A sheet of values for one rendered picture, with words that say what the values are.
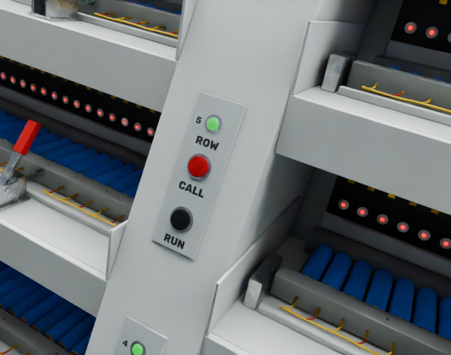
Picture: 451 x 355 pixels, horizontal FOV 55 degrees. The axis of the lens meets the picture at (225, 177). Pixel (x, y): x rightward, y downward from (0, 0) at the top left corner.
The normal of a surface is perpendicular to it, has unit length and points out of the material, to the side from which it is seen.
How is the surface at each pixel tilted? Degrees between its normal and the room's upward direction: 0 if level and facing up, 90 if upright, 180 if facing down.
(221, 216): 90
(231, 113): 90
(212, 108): 90
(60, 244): 19
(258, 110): 90
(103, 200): 109
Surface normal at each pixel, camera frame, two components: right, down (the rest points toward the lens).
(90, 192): -0.45, 0.29
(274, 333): 0.18, -0.89
